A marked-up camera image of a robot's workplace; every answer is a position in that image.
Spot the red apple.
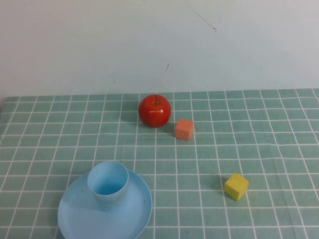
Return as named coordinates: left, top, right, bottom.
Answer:
left=138, top=94, right=172, bottom=129

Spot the orange foam cube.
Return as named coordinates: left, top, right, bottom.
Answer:
left=174, top=118, right=195, bottom=142

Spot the yellow foam cube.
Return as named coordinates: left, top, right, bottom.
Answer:
left=224, top=173, right=250, bottom=202

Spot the light blue plastic cup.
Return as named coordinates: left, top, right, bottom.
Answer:
left=87, top=161, right=130, bottom=213

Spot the green checkered tablecloth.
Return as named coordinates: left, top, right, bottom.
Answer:
left=0, top=89, right=319, bottom=239

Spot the light blue plastic plate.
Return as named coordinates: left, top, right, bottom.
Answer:
left=57, top=169, right=153, bottom=239

